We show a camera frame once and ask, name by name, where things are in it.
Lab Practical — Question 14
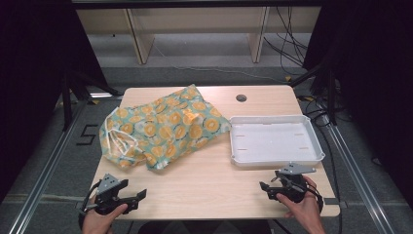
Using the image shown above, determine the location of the orange flower print plastic bag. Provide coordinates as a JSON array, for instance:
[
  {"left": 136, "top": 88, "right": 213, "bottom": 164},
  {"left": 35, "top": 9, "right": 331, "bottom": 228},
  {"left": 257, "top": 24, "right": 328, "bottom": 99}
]
[{"left": 98, "top": 83, "right": 232, "bottom": 173}]

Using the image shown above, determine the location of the person's right hand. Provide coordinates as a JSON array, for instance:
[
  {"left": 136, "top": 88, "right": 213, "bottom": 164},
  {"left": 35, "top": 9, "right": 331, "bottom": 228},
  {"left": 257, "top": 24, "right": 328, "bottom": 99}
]
[{"left": 276, "top": 175, "right": 326, "bottom": 229}]

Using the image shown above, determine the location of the black floor cables bundle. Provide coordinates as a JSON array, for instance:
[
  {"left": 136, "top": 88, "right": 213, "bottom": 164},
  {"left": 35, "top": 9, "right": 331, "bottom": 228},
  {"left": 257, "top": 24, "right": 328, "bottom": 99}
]
[{"left": 262, "top": 6, "right": 310, "bottom": 76}]

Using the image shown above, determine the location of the black curtain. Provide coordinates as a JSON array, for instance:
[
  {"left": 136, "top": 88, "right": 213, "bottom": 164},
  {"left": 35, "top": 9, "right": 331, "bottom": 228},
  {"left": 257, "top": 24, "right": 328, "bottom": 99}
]
[
  {"left": 302, "top": 0, "right": 413, "bottom": 214},
  {"left": 0, "top": 0, "right": 109, "bottom": 204}
]

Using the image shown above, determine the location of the white plastic tray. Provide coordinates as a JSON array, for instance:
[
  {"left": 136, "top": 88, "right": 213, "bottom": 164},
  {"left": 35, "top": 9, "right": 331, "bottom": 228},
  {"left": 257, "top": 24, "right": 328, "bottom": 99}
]
[{"left": 228, "top": 114, "right": 326, "bottom": 169}]

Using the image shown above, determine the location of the black overhead frame bar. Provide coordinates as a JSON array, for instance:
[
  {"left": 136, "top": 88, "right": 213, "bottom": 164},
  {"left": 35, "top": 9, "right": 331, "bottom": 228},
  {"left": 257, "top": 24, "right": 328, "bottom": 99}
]
[{"left": 71, "top": 0, "right": 325, "bottom": 10}]

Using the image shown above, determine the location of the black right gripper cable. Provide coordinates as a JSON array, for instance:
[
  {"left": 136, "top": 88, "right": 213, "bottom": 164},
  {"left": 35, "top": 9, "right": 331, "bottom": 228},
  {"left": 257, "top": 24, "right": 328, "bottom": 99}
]
[{"left": 305, "top": 181, "right": 325, "bottom": 214}]

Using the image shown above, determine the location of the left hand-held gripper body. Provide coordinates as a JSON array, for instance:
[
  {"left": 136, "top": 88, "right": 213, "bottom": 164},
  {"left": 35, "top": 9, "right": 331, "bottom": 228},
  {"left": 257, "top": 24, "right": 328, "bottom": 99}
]
[{"left": 94, "top": 173, "right": 129, "bottom": 215}]

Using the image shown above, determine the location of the black cable beside table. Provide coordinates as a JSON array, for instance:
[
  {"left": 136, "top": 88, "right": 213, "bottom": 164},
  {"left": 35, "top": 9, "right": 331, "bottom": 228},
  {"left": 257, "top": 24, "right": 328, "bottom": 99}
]
[{"left": 296, "top": 95, "right": 344, "bottom": 234}]

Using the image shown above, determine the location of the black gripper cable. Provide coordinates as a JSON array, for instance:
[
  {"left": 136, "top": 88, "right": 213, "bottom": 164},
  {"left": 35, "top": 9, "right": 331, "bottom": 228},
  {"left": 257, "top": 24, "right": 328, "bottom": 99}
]
[
  {"left": 77, "top": 179, "right": 102, "bottom": 228},
  {"left": 305, "top": 181, "right": 325, "bottom": 214}
]

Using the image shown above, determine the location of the black tape strip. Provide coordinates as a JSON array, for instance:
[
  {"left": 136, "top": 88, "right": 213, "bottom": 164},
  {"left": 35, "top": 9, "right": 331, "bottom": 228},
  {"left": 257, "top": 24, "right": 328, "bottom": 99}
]
[{"left": 322, "top": 197, "right": 348, "bottom": 210}]

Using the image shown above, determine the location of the person's left hand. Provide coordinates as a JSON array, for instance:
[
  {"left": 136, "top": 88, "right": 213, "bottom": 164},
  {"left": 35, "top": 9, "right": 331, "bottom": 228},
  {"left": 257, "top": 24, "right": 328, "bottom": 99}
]
[{"left": 81, "top": 203, "right": 130, "bottom": 234}]

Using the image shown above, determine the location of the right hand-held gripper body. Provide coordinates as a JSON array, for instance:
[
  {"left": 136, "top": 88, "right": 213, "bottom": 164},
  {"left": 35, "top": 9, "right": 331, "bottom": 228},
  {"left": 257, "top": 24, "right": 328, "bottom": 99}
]
[{"left": 274, "top": 162, "right": 318, "bottom": 204}]

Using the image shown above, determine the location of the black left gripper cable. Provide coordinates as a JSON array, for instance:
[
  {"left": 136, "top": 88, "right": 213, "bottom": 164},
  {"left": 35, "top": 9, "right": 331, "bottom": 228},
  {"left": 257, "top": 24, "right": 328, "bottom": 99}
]
[{"left": 77, "top": 179, "right": 102, "bottom": 228}]

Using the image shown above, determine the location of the aluminium floor rail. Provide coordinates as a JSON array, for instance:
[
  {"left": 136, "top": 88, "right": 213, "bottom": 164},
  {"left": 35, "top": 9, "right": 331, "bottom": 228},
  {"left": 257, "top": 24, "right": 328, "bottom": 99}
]
[
  {"left": 8, "top": 99, "right": 90, "bottom": 234},
  {"left": 319, "top": 113, "right": 396, "bottom": 234}
]

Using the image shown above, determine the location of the black metal stand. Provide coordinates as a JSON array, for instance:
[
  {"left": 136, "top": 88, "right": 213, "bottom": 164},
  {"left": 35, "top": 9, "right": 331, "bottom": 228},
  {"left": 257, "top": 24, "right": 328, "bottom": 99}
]
[
  {"left": 287, "top": 60, "right": 339, "bottom": 127},
  {"left": 60, "top": 68, "right": 125, "bottom": 132}
]

